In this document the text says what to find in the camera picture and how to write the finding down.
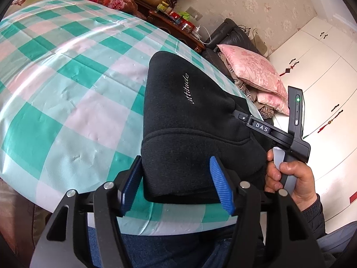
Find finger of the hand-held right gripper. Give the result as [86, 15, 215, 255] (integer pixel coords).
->
[231, 110, 253, 125]

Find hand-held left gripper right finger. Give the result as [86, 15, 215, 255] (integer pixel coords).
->
[209, 156, 320, 268]

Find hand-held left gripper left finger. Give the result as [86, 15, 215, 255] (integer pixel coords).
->
[29, 155, 143, 268]

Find black sweatshirt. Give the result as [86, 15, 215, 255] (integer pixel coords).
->
[141, 52, 275, 204]

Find person's right forearm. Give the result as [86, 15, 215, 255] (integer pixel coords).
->
[298, 193, 355, 257]

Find person's right hand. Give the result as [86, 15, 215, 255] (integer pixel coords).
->
[265, 149, 317, 210]

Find small pink floral pillow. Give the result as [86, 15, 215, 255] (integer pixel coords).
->
[257, 91, 291, 116]

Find red tassel ornament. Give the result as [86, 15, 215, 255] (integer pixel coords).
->
[318, 112, 342, 134]
[280, 64, 299, 76]

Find large pink floral pillow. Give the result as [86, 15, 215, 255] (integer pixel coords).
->
[217, 44, 288, 101]

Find white wardrobe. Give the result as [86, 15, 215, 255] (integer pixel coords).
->
[268, 17, 357, 229]

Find person's legs in jeans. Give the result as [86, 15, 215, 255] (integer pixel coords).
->
[88, 223, 265, 268]

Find black leather sofa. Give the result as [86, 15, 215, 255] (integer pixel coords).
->
[201, 18, 268, 79]

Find dark wooden nightstand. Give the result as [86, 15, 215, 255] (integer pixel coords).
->
[148, 10, 207, 52]

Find green checkered bed sheet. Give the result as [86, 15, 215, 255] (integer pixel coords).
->
[0, 0, 275, 236]

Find white charger cable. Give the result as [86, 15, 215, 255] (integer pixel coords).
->
[195, 25, 215, 45]

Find wall outlet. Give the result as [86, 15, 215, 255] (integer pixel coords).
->
[186, 6, 203, 20]

